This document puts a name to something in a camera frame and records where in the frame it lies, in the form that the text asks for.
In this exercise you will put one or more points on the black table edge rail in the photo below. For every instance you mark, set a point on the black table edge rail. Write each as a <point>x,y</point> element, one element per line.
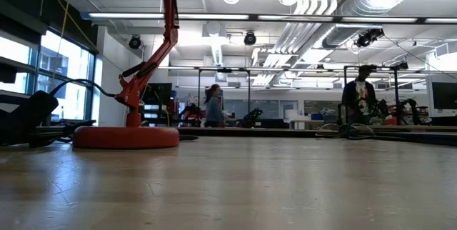
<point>410,138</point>

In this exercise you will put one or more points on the person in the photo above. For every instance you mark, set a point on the person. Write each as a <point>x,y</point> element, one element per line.
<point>214,108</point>
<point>358,96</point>

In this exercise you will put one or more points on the white framed monitor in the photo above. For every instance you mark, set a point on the white framed monitor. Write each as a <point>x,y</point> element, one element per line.
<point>444,96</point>

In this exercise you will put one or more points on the black background robot arm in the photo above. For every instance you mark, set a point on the black background robot arm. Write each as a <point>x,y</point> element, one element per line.
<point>251,119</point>

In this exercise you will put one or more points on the dark purple pen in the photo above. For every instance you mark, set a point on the dark purple pen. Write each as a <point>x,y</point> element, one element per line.
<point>189,137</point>

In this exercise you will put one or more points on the long ceiling strip light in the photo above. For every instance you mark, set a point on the long ceiling strip light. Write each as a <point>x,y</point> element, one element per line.
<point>125,15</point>

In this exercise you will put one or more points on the black ceiling spotlight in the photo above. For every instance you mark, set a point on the black ceiling spotlight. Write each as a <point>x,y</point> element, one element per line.
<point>135,42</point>
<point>250,39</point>

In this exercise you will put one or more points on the large window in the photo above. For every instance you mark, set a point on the large window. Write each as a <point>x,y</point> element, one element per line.
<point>64,55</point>

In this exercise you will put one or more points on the black computer monitor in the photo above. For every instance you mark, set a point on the black computer monitor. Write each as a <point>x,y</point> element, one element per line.
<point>160,92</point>

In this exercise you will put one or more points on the red desk lamp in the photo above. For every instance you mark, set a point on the red desk lamp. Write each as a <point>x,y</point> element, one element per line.
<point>125,138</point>

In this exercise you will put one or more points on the black ceiling camera cluster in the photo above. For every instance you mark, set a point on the black ceiling camera cluster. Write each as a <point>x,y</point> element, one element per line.
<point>367,38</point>

